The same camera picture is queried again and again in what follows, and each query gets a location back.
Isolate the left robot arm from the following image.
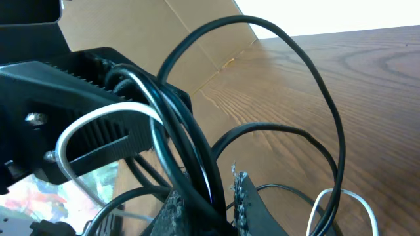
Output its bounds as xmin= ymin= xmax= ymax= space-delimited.
xmin=1 ymin=1 xmax=156 ymax=195

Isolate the white usb cable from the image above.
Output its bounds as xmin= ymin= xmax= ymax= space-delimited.
xmin=54 ymin=70 xmax=380 ymax=236

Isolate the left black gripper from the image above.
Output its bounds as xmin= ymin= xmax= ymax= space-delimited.
xmin=1 ymin=60 xmax=152 ymax=193

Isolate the black usb cable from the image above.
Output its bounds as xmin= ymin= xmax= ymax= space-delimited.
xmin=81 ymin=14 xmax=347 ymax=236

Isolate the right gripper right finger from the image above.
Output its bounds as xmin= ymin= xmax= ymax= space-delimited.
xmin=231 ymin=163 xmax=287 ymax=236

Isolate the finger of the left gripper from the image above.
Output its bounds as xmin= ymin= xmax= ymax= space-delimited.
xmin=35 ymin=47 xmax=194 ymax=132

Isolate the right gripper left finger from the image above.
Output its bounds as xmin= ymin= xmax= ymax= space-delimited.
xmin=140 ymin=190 xmax=196 ymax=236

